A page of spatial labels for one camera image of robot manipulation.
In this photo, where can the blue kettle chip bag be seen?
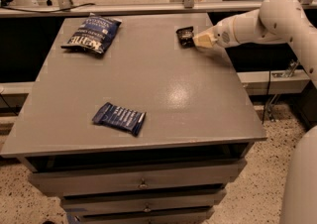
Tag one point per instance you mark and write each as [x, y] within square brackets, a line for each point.
[94, 35]

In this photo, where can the top grey drawer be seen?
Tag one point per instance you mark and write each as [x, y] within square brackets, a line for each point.
[107, 180]

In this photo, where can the bottom grey drawer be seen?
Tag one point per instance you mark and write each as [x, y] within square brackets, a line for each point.
[167, 216]

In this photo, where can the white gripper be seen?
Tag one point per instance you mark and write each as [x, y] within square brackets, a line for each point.
[222, 37]

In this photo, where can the blue rxbar snack bar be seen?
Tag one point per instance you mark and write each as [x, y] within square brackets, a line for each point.
[120, 118]

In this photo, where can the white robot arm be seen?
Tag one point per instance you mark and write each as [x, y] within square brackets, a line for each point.
[278, 22]

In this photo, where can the grey drawer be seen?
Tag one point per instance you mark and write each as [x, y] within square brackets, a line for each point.
[107, 180]
[146, 201]
[167, 216]

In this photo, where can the middle grey drawer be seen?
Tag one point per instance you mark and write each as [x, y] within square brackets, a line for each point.
[146, 201]

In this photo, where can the grey drawer cabinet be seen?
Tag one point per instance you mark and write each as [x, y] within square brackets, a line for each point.
[195, 104]

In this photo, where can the black rxbar chocolate bar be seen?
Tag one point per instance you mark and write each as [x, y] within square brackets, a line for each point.
[185, 37]

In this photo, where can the grey metal rail frame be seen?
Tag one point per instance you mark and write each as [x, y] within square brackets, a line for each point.
[73, 8]

